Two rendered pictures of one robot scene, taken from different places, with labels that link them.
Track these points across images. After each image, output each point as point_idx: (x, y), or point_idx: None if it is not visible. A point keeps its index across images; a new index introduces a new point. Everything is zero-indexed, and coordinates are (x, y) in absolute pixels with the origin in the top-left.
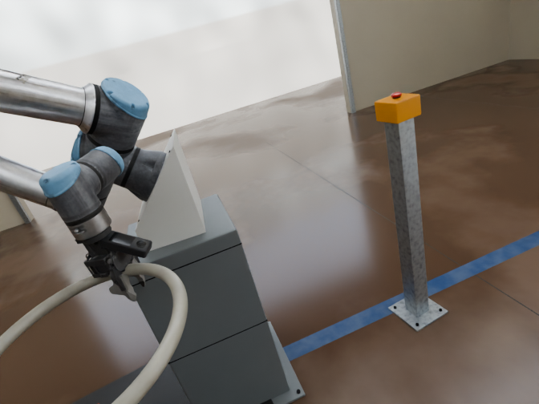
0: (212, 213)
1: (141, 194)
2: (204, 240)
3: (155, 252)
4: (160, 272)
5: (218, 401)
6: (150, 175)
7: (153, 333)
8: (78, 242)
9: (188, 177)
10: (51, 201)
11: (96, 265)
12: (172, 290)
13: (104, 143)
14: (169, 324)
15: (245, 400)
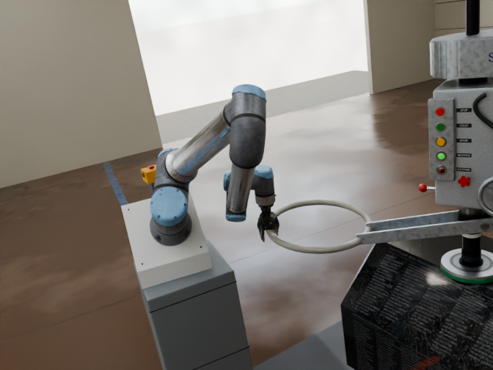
0: None
1: (190, 229)
2: (213, 246)
3: (214, 263)
4: (279, 210)
5: None
6: (188, 213)
7: (243, 320)
8: (269, 208)
9: None
10: (272, 180)
11: (274, 219)
12: (293, 204)
13: (188, 189)
14: (311, 200)
15: None
